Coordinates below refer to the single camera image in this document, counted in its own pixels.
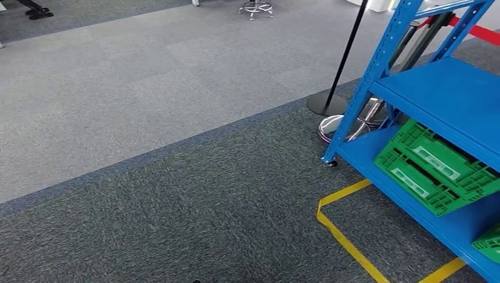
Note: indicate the blue metal shelf rack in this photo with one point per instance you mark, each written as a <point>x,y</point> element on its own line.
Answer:
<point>449,93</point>

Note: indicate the black stanchion post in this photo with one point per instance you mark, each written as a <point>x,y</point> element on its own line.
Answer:
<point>326,104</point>

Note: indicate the chrome stool base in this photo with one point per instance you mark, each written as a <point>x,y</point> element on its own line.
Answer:
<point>256,8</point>

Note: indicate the white desk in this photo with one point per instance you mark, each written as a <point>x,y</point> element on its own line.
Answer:
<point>195,2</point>

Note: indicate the black shelf castor wheel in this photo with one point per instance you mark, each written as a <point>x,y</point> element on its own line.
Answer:
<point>332,163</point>

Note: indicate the green plastic crate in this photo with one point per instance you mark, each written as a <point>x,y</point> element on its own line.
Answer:
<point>406,136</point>
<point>490,246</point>
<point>441,203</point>

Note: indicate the chrome stanchion post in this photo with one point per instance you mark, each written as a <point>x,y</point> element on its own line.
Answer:
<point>332,127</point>
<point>429,35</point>

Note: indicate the red barrier belt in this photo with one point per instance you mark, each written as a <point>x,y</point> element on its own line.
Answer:
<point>480,33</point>

